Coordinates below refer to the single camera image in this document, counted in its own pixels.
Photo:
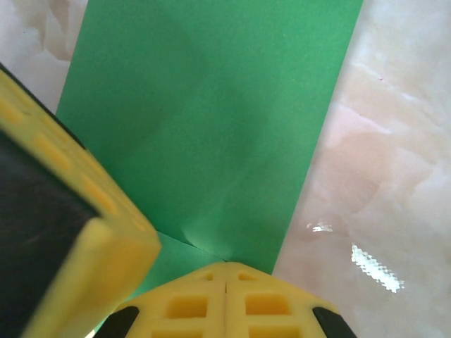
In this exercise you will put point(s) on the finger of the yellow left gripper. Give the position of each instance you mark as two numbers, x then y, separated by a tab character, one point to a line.
53	218

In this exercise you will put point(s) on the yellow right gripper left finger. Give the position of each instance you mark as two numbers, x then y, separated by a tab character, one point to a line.
176	310

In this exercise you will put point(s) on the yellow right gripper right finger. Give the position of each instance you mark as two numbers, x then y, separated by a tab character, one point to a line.
275	310

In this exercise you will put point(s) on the green paper sheet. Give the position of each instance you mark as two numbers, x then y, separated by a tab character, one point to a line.
211	123

